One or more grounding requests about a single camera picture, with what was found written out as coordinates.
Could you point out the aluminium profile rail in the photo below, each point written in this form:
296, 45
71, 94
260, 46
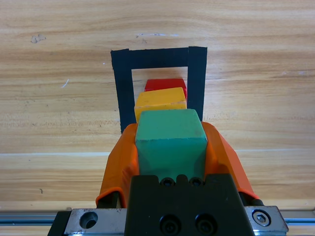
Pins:
24, 218

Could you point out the green wooden block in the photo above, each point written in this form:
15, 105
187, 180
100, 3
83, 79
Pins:
169, 147

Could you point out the red wooden block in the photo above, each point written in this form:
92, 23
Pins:
162, 84

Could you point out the black tape square outline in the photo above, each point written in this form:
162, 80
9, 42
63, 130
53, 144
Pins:
120, 86

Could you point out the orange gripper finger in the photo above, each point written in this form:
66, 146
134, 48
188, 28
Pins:
118, 162
221, 159

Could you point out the yellow wooden block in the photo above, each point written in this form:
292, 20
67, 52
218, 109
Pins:
160, 99

